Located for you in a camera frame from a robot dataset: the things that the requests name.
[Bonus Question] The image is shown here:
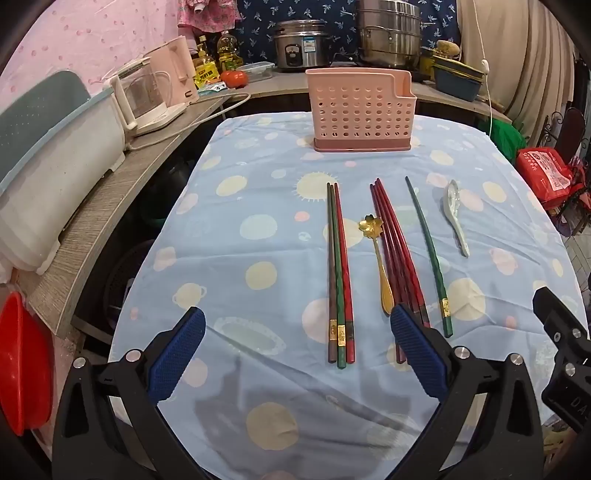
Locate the green chopstick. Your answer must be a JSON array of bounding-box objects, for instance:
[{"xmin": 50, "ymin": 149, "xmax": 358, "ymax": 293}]
[
  {"xmin": 329, "ymin": 183, "xmax": 347, "ymax": 369},
  {"xmin": 405, "ymin": 176, "xmax": 453, "ymax": 339}
]

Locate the beige curtain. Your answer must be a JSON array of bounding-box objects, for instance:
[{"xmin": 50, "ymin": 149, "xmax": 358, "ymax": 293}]
[{"xmin": 455, "ymin": 0, "xmax": 578, "ymax": 144}]

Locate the yellow seasoning packet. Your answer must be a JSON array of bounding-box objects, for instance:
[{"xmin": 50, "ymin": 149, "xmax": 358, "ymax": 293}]
[{"xmin": 194, "ymin": 62, "xmax": 220, "ymax": 88}]

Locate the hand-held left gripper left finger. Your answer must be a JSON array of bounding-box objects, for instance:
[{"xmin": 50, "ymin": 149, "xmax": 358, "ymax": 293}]
[{"xmin": 53, "ymin": 305, "xmax": 207, "ymax": 480}]

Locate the pink electric kettle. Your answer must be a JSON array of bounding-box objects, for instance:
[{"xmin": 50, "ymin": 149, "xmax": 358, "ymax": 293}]
[{"xmin": 147, "ymin": 38, "xmax": 200, "ymax": 106}]

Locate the steel steamer pot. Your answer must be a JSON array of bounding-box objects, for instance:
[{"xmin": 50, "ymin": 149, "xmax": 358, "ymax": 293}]
[{"xmin": 355, "ymin": 0, "xmax": 423, "ymax": 70}]

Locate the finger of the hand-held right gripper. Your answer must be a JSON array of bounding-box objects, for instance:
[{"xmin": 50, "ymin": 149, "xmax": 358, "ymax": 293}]
[{"xmin": 532, "ymin": 286, "xmax": 591, "ymax": 358}]

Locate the green plastic bag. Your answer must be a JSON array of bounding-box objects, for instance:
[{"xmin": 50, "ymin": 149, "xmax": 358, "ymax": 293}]
[{"xmin": 489, "ymin": 117, "xmax": 527, "ymax": 164}]

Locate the glass food container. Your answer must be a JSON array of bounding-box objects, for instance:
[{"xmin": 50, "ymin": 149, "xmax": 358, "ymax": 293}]
[{"xmin": 238, "ymin": 61, "xmax": 275, "ymax": 84}]

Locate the steel rice cooker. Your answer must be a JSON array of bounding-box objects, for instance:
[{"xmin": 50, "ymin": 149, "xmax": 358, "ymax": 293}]
[{"xmin": 272, "ymin": 19, "xmax": 329, "ymax": 71}]

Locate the white storage box blue lid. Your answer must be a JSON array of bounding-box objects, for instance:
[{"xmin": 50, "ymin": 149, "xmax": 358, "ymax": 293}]
[{"xmin": 0, "ymin": 70, "xmax": 127, "ymax": 282}]

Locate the navy printed cloth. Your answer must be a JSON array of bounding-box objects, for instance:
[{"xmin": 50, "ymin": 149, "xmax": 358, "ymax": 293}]
[{"xmin": 233, "ymin": 0, "xmax": 458, "ymax": 70}]

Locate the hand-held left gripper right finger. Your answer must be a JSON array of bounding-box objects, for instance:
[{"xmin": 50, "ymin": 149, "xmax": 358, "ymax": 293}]
[{"xmin": 389, "ymin": 302, "xmax": 546, "ymax": 480}]

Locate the gold flower spoon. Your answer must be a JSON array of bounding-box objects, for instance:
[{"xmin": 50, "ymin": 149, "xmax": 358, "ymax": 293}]
[{"xmin": 359, "ymin": 214, "xmax": 394, "ymax": 316}]

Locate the white kettle power cord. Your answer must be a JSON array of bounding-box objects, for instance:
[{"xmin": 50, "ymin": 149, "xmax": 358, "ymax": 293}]
[{"xmin": 127, "ymin": 92, "xmax": 252, "ymax": 151}]

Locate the pink dotted sheet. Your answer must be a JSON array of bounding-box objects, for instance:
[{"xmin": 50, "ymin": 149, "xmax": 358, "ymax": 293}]
[{"xmin": 0, "ymin": 0, "xmax": 185, "ymax": 116}]

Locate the red plastic basin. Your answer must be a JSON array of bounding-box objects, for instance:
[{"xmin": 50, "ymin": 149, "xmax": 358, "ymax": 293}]
[{"xmin": 0, "ymin": 292, "xmax": 55, "ymax": 437}]

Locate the blue plastic basin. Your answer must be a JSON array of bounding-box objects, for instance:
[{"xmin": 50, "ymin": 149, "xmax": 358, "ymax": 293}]
[{"xmin": 433, "ymin": 65, "xmax": 485, "ymax": 102}]

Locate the pink perforated utensil basket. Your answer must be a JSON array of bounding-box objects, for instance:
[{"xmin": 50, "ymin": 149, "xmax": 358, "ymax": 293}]
[{"xmin": 306, "ymin": 68, "xmax": 415, "ymax": 153}]

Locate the pink floral garment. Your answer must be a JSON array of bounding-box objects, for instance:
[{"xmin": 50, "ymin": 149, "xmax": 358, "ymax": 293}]
[{"xmin": 178, "ymin": 0, "xmax": 245, "ymax": 31}]

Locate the brown chopstick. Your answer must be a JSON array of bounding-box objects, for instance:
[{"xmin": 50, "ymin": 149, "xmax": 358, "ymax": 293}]
[{"xmin": 327, "ymin": 183, "xmax": 337, "ymax": 364}]

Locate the cooking oil bottle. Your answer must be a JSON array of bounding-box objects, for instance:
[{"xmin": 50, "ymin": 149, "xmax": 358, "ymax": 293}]
[{"xmin": 217, "ymin": 31, "xmax": 243, "ymax": 70}]

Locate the glass kettle with white base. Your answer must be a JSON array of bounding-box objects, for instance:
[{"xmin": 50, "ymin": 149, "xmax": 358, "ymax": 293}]
[{"xmin": 110, "ymin": 59, "xmax": 189, "ymax": 138}]

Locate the yellow bowl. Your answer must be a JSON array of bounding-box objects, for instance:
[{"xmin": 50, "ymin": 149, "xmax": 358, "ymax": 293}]
[{"xmin": 431, "ymin": 53, "xmax": 483, "ymax": 77}]

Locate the dark metal chair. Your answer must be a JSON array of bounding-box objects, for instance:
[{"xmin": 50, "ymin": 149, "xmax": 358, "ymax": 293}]
[{"xmin": 542, "ymin": 108, "xmax": 587, "ymax": 160}]

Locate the white cable with switch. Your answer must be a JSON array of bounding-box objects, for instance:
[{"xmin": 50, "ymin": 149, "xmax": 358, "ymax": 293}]
[{"xmin": 471, "ymin": 0, "xmax": 494, "ymax": 139}]

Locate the blue printed tablecloth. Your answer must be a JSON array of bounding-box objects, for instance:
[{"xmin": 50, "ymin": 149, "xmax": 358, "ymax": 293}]
[{"xmin": 107, "ymin": 111, "xmax": 589, "ymax": 480}]

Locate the white ceramic spoon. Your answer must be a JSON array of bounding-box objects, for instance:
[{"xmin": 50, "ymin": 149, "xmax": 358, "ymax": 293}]
[{"xmin": 442, "ymin": 179, "xmax": 471, "ymax": 258}]

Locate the red plastic bag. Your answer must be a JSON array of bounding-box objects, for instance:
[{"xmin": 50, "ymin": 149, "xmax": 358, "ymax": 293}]
[{"xmin": 516, "ymin": 148, "xmax": 575, "ymax": 208}]

